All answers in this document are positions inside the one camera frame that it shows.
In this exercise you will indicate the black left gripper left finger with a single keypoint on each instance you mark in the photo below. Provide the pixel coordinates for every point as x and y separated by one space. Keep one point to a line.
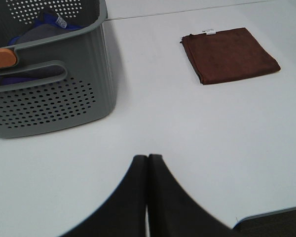
123 214

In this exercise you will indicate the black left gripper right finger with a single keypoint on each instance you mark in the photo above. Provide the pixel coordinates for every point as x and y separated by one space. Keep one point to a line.
172 212

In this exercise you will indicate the brown towel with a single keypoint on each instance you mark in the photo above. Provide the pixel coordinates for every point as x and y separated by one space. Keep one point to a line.
227 56

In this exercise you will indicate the grey perforated plastic basket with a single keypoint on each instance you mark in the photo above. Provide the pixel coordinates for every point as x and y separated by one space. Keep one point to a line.
84 92

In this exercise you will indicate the grey cloth in basket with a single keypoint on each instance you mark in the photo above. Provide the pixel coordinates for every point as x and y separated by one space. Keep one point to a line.
37 33

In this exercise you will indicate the blue cloth in basket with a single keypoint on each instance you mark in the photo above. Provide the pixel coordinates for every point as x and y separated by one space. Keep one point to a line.
44 17

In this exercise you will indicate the orange wooden basket handle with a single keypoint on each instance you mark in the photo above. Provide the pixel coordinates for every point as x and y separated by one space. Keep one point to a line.
7 58

